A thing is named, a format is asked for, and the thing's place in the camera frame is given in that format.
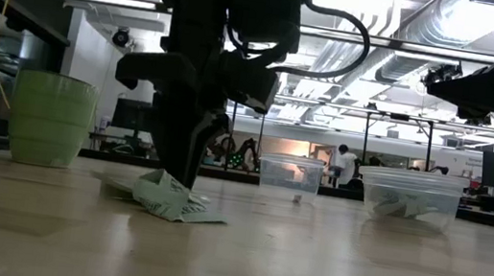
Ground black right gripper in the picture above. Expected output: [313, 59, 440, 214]
[100, 0, 292, 199]

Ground square clear plastic container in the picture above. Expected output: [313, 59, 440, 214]
[253, 150, 326, 207]

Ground round black ceiling device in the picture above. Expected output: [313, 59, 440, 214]
[109, 25, 132, 50]

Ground green plastic cup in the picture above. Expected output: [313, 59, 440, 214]
[3, 66, 102, 173]

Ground person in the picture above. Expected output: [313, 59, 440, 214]
[330, 143, 361, 191]

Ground black ceiling fixture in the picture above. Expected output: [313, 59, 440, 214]
[421, 58, 464, 91]

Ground round clear plastic container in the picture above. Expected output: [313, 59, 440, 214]
[352, 162, 472, 236]

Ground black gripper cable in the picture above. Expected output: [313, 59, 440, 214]
[284, 0, 377, 86]

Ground black background rack frame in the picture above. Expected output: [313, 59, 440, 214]
[358, 108, 437, 174]

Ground silver ventilation duct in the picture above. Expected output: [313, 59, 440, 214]
[373, 0, 476, 95]

